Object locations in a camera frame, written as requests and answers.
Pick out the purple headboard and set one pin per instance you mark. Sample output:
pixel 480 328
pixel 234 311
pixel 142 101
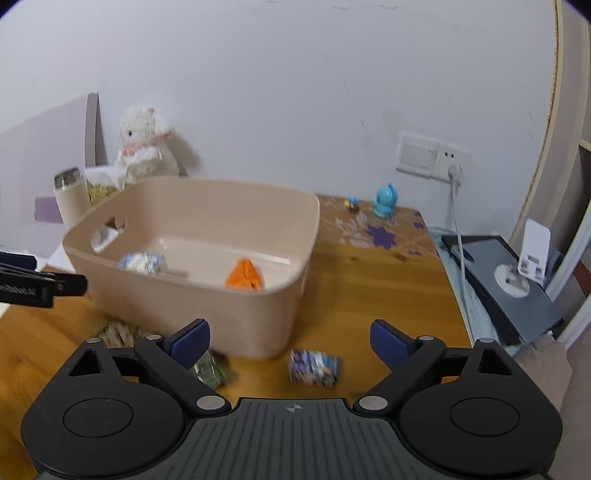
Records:
pixel 46 138

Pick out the white blue snack packet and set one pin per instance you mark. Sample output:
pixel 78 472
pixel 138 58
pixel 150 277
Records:
pixel 141 263

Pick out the green snack packet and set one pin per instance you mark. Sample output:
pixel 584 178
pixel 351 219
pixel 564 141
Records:
pixel 214 371

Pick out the white phone stand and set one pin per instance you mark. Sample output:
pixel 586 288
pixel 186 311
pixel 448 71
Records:
pixel 535 244

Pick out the purple blue snack packet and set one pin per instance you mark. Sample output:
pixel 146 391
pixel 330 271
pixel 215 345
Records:
pixel 314 368

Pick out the white plush lamb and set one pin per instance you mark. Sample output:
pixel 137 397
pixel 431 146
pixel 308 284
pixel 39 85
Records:
pixel 143 138

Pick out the beige plastic basket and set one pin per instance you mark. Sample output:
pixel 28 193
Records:
pixel 258 314

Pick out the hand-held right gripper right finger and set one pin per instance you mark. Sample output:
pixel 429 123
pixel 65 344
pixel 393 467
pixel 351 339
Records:
pixel 388 342

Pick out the orange snack packet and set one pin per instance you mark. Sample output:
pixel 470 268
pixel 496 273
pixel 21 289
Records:
pixel 244 274

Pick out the beige door frame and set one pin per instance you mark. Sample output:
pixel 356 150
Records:
pixel 561 115

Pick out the white power plug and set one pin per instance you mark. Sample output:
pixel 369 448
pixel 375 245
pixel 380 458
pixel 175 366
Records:
pixel 455 173

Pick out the beige thermos bottle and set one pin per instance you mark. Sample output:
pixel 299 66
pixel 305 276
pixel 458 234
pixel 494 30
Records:
pixel 71 203

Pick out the beige cushion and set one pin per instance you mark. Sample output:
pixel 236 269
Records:
pixel 572 392

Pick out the blue toy figurine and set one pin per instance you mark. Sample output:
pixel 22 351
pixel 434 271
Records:
pixel 384 201

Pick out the black flat box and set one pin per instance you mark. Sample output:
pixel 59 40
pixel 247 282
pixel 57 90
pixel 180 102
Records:
pixel 489 251

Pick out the white wall socket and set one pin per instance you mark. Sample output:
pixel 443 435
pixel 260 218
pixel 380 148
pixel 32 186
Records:
pixel 450 154

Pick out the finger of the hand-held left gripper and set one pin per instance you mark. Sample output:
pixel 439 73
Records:
pixel 16 259
pixel 41 288

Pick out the floral table mat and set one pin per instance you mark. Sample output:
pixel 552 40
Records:
pixel 383 235

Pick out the white light switch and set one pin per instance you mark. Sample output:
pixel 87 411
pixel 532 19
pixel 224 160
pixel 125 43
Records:
pixel 415 154

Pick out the brown snack packet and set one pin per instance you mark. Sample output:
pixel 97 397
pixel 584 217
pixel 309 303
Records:
pixel 117 334

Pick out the small blue yellow figurine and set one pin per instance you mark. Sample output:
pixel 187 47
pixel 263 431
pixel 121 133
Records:
pixel 353 204

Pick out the clear plastic snack bag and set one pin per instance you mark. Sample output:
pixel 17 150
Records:
pixel 104 182

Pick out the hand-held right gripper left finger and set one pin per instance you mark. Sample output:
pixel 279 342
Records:
pixel 191 340

